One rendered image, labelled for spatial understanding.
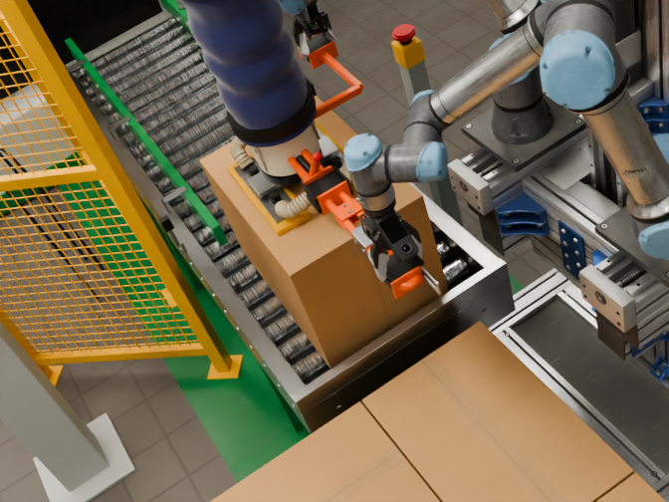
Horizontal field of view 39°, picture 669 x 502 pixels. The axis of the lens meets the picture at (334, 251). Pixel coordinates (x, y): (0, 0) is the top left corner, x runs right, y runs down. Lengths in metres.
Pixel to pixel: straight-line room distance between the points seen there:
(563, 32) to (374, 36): 3.20
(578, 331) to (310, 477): 1.01
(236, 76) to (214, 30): 0.13
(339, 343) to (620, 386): 0.84
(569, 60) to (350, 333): 1.22
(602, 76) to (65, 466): 2.33
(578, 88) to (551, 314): 1.53
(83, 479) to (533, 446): 1.66
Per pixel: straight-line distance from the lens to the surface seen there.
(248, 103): 2.29
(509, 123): 2.31
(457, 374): 2.52
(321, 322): 2.46
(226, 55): 2.20
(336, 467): 2.44
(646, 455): 2.73
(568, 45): 1.56
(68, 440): 3.25
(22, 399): 3.07
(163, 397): 3.50
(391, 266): 2.03
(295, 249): 2.36
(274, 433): 3.23
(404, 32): 2.81
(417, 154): 1.80
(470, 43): 4.52
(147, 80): 3.99
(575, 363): 2.91
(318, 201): 2.25
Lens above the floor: 2.57
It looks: 44 degrees down
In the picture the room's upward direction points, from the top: 21 degrees counter-clockwise
